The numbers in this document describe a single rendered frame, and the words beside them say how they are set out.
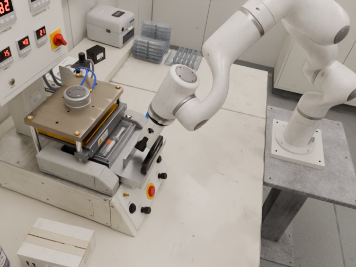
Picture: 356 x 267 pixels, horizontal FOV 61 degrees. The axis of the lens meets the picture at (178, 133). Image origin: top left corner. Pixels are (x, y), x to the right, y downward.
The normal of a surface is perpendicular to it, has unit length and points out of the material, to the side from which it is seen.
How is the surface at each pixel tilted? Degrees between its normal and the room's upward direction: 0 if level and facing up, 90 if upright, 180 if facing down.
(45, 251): 2
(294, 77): 90
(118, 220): 90
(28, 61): 90
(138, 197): 65
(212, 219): 0
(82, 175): 90
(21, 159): 0
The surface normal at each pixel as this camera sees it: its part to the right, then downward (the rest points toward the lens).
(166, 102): -0.54, 0.45
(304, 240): 0.11, -0.73
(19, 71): 0.94, 0.29
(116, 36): -0.33, 0.62
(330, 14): 0.03, 0.17
